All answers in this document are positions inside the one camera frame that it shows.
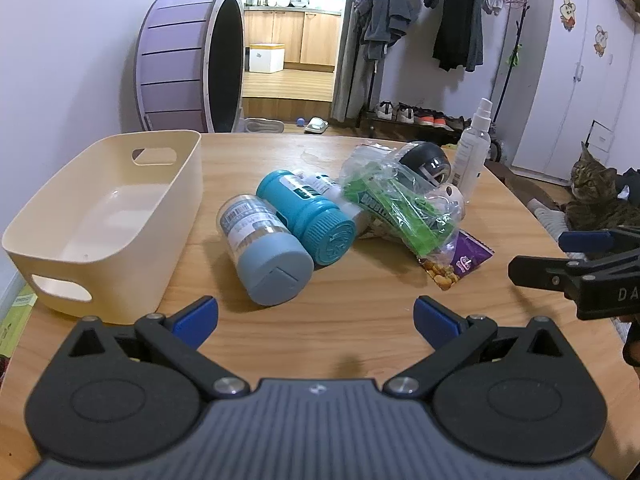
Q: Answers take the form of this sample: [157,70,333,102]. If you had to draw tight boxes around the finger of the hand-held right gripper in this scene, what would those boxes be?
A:
[508,254,640,293]
[558,226,640,257]

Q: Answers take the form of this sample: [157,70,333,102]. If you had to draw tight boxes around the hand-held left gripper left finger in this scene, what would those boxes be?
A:
[64,296,251,401]

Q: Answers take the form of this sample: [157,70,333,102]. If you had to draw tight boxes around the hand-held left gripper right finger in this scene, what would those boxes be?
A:
[382,296,576,401]

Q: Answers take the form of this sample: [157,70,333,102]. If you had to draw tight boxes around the purple snack packet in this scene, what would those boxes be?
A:
[417,230,496,291]

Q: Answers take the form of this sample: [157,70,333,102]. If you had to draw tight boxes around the clear jar grey lid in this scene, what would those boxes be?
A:
[216,193,315,307]

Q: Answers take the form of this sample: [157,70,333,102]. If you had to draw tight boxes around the clear bag green packets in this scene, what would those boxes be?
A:
[340,142,466,261]

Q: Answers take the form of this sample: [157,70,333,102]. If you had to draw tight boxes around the cream plastic basket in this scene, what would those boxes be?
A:
[2,130,203,325]

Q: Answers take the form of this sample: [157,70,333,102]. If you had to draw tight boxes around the clear spray bottle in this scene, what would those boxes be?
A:
[451,97,493,203]

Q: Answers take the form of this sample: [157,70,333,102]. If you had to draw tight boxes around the teal pill bottle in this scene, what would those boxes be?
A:
[256,170,357,266]

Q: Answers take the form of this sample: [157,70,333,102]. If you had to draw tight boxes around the clear round jar black band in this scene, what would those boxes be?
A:
[399,141,453,191]

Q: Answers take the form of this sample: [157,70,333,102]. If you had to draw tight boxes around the tall white bottle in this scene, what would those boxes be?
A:
[295,171,343,202]

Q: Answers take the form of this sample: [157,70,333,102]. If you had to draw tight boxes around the wooden desktop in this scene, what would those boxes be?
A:
[0,132,628,466]

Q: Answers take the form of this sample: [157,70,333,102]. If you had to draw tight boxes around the tabby cat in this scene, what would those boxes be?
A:
[560,141,640,233]

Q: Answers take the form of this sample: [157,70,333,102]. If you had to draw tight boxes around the white wardrobe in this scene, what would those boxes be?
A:
[510,0,640,186]

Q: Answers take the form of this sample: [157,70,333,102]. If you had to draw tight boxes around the green cardboard box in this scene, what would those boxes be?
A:
[0,285,38,358]

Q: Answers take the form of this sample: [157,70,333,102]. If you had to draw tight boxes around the row of shoes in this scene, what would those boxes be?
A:
[374,100,472,132]

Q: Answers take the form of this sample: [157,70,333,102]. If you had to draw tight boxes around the grey slipper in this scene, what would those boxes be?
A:
[245,118,286,134]

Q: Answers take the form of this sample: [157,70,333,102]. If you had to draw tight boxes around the black clothes rack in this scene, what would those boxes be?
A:
[357,0,532,137]

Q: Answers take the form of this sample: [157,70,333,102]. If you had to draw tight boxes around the black hanging coat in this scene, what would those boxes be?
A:
[432,0,485,72]

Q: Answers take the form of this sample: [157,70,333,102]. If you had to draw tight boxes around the grey curtain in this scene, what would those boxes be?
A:
[331,0,392,123]

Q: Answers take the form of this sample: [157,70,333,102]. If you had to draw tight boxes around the purple cat wheel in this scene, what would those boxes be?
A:
[134,0,246,134]

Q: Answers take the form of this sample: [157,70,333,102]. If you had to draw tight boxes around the white storage box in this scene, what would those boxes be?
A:
[248,42,286,74]

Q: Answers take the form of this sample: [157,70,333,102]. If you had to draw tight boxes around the grey hanging clothes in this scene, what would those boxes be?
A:
[348,0,422,62]

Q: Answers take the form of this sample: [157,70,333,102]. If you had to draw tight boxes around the wooden kitchen cabinets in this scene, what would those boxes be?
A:
[243,10,343,72]

